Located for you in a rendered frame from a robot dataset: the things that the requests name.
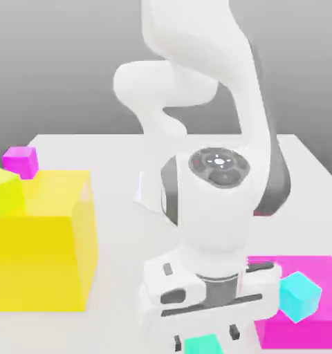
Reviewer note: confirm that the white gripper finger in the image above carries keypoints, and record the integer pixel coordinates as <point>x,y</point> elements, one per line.
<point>178,343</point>
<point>234,332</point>

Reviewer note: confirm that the small magenta cube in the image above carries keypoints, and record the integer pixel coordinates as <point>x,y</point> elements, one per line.
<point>20,161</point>

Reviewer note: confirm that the small teal cube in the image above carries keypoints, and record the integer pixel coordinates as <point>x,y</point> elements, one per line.
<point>202,345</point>

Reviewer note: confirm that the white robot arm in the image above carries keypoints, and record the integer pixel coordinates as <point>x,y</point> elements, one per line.
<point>215,221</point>

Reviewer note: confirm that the large magenta box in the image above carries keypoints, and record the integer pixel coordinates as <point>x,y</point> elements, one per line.
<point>315,332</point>

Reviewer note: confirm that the large yellow box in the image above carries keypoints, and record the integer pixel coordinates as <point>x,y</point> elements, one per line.
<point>36,260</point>

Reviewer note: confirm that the small cyan cube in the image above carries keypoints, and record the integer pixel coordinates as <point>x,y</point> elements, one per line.
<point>298,297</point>

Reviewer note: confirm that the small yellow-green cube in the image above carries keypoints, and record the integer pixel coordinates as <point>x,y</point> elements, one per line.
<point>4,193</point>

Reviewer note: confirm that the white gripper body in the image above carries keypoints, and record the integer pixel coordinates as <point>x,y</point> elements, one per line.
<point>210,315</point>

